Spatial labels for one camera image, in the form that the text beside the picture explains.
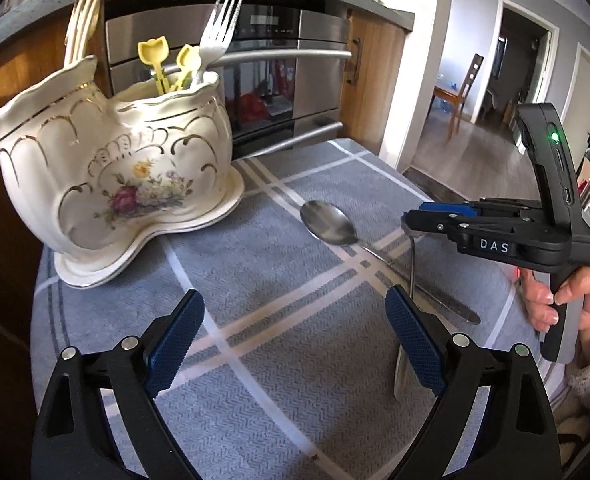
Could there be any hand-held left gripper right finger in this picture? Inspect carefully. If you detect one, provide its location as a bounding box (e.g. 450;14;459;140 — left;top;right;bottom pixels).
385;285;561;480

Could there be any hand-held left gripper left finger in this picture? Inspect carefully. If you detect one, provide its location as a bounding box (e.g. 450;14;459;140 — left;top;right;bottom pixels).
31;289;206;480

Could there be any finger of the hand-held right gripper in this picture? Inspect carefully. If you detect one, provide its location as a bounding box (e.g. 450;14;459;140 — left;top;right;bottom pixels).
419;199;543;218
401;209;541;236

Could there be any silver metal spoon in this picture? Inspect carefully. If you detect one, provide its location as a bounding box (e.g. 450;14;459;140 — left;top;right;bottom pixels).
300;200;481;324

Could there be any white floral ceramic utensil holder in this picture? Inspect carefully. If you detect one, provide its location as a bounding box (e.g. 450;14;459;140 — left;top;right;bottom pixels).
0;55;233;263

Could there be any yellow plastic spoon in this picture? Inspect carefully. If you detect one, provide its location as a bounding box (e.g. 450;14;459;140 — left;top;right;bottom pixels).
167;44;203;92

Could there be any silver metal fork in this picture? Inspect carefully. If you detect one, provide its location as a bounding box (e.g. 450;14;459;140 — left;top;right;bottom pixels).
192;0;244;86

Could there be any yellow plastic tulip fork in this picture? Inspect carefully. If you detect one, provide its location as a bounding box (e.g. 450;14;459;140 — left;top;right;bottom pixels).
137;37;168;95

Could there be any wooden chopstick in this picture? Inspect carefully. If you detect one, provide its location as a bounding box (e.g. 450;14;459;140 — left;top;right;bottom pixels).
70;0;96;65
77;0;103;61
72;0;98;63

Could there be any person's right hand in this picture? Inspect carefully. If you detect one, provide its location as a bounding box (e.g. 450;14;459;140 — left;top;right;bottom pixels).
518;264;590;335

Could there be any blue plaid tablecloth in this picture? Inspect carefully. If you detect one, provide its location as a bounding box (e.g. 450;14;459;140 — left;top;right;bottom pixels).
30;139;571;480

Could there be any wooden dining chair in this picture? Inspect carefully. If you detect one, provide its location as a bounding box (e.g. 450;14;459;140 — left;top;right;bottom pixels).
431;52;486;142

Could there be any white ceramic saucer tray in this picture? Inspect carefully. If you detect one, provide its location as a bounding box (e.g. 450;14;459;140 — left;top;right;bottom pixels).
54;165;246;290

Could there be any person's cream fluffy robe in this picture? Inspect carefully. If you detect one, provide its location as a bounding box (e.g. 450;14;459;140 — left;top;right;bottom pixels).
550;390;590;480

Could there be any stainless steel oven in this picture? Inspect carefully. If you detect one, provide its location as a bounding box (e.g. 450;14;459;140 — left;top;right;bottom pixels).
104;2;351;161

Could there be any wooden cabinet with bar handle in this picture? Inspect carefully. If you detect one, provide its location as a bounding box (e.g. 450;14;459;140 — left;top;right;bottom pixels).
339;12;408;173

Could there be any white door frame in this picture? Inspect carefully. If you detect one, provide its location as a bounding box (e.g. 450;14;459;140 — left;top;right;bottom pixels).
468;0;561;128

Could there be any steel oven drawer handle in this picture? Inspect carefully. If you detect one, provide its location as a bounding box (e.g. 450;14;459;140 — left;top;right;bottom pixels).
232;121;343;161

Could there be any long steel oven handle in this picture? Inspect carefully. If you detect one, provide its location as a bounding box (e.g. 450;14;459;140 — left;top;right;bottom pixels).
210;49;353;69

